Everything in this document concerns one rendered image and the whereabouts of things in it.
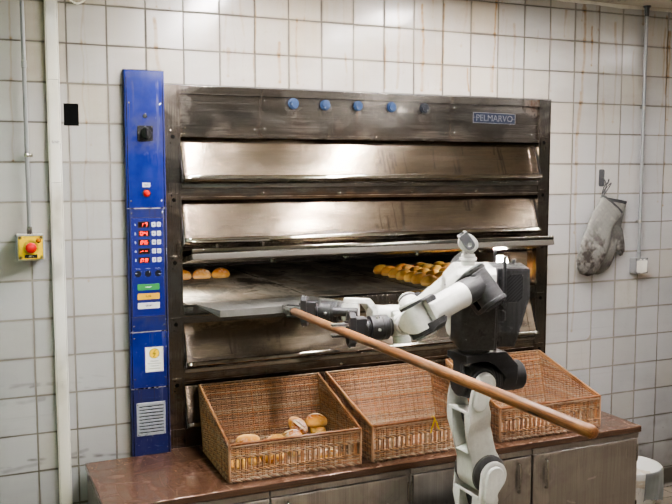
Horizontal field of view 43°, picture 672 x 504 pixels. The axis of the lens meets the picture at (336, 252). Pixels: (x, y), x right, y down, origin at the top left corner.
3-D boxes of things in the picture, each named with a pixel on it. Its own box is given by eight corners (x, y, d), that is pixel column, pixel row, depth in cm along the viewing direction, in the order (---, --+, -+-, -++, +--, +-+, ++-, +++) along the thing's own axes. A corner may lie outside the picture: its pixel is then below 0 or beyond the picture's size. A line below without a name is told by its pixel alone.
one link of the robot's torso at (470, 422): (483, 475, 332) (475, 360, 326) (511, 490, 316) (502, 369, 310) (451, 485, 326) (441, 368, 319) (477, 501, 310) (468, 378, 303)
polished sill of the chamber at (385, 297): (180, 314, 361) (180, 305, 361) (528, 290, 434) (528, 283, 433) (183, 317, 356) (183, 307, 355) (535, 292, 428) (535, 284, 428)
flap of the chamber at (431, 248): (192, 260, 340) (181, 264, 358) (554, 244, 412) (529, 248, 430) (192, 253, 340) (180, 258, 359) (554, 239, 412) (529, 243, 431)
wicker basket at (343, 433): (196, 446, 362) (195, 383, 359) (319, 431, 383) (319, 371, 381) (227, 485, 317) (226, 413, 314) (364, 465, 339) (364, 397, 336)
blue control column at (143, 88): (77, 452, 530) (67, 104, 510) (103, 448, 537) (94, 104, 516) (135, 591, 355) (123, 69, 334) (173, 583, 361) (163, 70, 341)
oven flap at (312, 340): (186, 368, 358) (181, 321, 362) (534, 335, 430) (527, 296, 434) (188, 367, 354) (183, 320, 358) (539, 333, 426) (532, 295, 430)
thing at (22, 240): (16, 259, 327) (15, 233, 326) (43, 258, 331) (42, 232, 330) (17, 261, 320) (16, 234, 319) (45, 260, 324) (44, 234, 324)
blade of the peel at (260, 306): (347, 308, 355) (347, 301, 354) (220, 317, 332) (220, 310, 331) (313, 296, 387) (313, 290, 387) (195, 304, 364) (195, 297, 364)
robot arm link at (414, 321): (402, 344, 292) (409, 343, 273) (388, 317, 293) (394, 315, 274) (429, 329, 293) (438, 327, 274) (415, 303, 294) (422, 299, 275)
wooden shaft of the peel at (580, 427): (600, 439, 181) (601, 425, 181) (589, 441, 180) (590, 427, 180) (297, 315, 336) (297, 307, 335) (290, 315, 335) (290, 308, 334)
